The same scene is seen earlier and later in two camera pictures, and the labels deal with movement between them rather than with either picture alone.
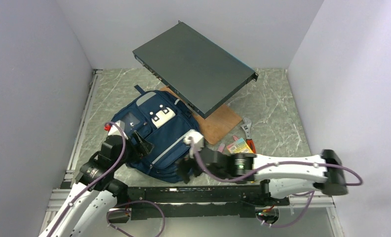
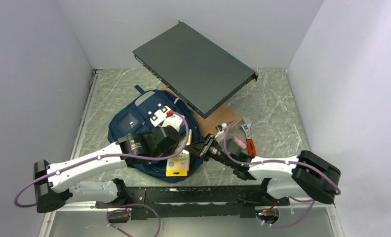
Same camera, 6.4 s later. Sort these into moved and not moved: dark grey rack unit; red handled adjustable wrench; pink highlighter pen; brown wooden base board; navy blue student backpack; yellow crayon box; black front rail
Moved: yellow crayon box; navy blue student backpack; pink highlighter pen
Not moved: red handled adjustable wrench; brown wooden base board; black front rail; dark grey rack unit
